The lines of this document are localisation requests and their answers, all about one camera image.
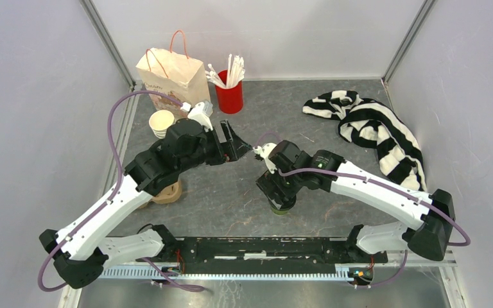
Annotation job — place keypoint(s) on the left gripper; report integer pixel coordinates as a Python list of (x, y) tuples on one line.
[(231, 150)]

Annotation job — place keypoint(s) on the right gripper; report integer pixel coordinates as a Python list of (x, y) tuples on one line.
[(268, 181)]

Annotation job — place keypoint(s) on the green paper coffee cup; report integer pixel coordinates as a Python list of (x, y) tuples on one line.
[(280, 211)]

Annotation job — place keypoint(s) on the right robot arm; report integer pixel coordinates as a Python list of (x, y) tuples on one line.
[(424, 221)]

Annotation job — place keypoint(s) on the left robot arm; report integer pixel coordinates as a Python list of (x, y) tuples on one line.
[(81, 251)]

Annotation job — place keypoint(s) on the red cup holder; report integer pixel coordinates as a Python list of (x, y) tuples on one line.
[(230, 101)]

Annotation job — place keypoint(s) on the white wrapped straws bundle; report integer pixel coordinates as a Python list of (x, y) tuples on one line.
[(234, 73)]

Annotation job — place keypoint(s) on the cardboard cup carrier tray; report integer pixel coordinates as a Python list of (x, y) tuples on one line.
[(168, 195)]

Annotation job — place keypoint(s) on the stack of paper cups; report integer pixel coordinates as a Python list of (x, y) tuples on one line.
[(160, 121)]

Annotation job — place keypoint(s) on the black white striped cloth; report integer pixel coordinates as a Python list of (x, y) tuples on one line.
[(368, 123)]

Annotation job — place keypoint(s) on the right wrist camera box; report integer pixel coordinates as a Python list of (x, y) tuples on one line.
[(262, 153)]

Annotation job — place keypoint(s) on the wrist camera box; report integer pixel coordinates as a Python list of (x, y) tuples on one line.
[(262, 153), (201, 113)]

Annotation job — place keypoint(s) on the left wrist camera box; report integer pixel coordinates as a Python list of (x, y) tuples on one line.
[(201, 113)]

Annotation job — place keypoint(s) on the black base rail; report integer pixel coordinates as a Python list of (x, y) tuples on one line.
[(264, 255)]

